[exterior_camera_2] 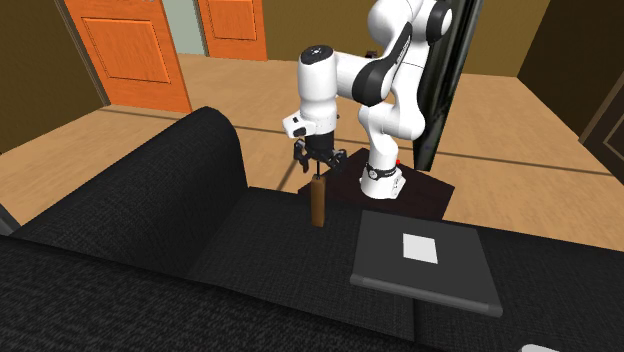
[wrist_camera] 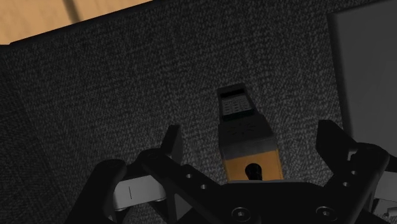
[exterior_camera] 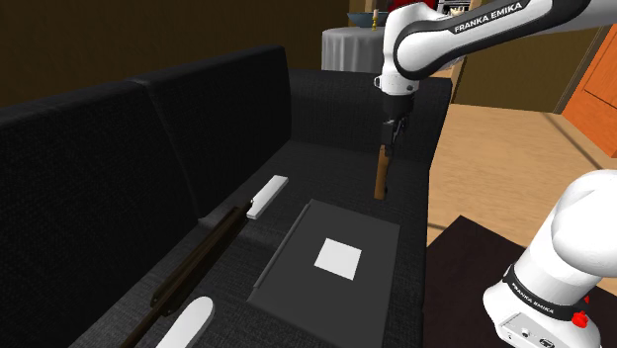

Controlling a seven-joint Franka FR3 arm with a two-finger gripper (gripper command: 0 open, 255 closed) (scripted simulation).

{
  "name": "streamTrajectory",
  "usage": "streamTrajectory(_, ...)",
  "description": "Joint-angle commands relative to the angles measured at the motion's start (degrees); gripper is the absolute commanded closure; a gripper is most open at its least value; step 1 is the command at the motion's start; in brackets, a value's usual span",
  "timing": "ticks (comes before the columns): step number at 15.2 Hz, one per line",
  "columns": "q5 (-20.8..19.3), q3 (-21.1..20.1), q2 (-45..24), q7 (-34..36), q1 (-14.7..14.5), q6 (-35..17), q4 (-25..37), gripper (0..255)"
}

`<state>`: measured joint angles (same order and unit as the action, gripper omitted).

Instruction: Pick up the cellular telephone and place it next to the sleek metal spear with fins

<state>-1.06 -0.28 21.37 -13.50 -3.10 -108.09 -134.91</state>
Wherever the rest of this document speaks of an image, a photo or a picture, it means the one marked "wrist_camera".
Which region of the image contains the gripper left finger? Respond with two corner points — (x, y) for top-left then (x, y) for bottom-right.
(64, 123), (225, 224)

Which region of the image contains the grey flat box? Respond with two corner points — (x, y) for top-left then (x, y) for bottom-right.
(326, 0), (397, 150)

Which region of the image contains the white flat rectangular thing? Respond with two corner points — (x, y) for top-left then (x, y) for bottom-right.
(113, 174), (167, 213)

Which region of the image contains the black and orange handheld device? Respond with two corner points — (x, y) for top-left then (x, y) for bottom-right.
(216, 83), (285, 183)

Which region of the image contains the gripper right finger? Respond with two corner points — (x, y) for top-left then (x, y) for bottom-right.
(316, 118), (391, 224)

